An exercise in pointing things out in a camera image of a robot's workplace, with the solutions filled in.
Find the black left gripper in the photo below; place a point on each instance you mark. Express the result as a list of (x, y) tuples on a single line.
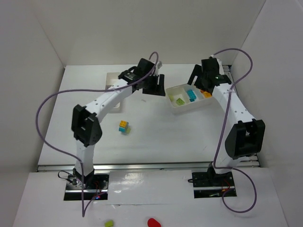
[(151, 83)]

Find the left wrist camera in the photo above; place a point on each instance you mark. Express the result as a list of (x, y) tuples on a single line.
[(159, 64)]

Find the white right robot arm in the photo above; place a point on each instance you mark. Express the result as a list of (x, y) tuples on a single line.
[(223, 164)]

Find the long teal lego brick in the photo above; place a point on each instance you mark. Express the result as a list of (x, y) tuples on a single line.
[(191, 94)]

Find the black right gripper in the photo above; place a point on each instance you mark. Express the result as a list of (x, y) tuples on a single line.
[(200, 80)]

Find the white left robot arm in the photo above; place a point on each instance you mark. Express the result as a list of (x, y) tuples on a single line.
[(86, 119)]

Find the aluminium front rail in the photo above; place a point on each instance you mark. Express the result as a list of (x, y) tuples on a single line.
[(132, 167)]

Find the aluminium side rail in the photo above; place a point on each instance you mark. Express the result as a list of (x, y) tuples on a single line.
[(241, 138)]

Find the lime rounded lego brick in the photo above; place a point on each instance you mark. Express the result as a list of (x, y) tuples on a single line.
[(171, 97)]

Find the lime lego on front ledge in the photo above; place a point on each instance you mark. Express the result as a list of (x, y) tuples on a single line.
[(109, 223)]

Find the teal lime yellow lego cluster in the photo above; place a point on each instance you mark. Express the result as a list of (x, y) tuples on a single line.
[(124, 127)]

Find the white right sorting tray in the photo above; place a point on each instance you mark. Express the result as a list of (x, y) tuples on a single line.
[(184, 98)]

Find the small lime lego brick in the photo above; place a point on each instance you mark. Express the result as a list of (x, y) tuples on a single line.
[(180, 102)]

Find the red piece on front ledge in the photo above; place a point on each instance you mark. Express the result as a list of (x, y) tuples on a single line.
[(153, 223)]

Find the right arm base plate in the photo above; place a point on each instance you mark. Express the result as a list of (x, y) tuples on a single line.
[(210, 186)]

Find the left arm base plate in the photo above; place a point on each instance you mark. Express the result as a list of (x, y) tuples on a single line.
[(96, 189)]

